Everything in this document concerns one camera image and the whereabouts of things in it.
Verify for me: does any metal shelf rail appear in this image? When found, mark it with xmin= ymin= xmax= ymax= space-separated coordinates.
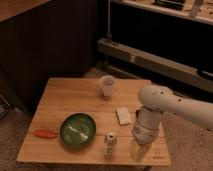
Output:
xmin=98 ymin=38 xmax=213 ymax=93

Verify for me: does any translucent plastic cup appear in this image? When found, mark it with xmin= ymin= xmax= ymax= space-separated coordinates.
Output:
xmin=100 ymin=75 xmax=115 ymax=97

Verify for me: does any white rectangular block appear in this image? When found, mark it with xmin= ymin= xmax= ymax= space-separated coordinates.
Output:
xmin=116 ymin=107 xmax=131 ymax=125

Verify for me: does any vertical metal pole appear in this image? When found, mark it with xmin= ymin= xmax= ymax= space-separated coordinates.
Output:
xmin=107 ymin=0 xmax=111 ymax=40

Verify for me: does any orange carrot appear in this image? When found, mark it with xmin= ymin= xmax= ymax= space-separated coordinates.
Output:
xmin=34 ymin=129 xmax=57 ymax=139

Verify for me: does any black rectangular block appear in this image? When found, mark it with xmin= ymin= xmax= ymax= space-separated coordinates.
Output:
xmin=135 ymin=109 xmax=140 ymax=118

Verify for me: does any wooden table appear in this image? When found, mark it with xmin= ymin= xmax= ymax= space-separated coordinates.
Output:
xmin=16 ymin=77 xmax=172 ymax=167

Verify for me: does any small clear bottle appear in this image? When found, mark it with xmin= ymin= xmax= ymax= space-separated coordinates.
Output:
xmin=104 ymin=132 xmax=117 ymax=156

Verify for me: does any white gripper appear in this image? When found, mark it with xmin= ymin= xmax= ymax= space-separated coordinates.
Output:
xmin=130 ymin=107 xmax=163 ymax=162

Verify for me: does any green bowl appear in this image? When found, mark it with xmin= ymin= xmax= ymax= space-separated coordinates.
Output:
xmin=59 ymin=113 xmax=96 ymax=149

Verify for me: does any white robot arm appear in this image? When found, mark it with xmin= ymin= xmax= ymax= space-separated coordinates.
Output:
xmin=130 ymin=85 xmax=213 ymax=162

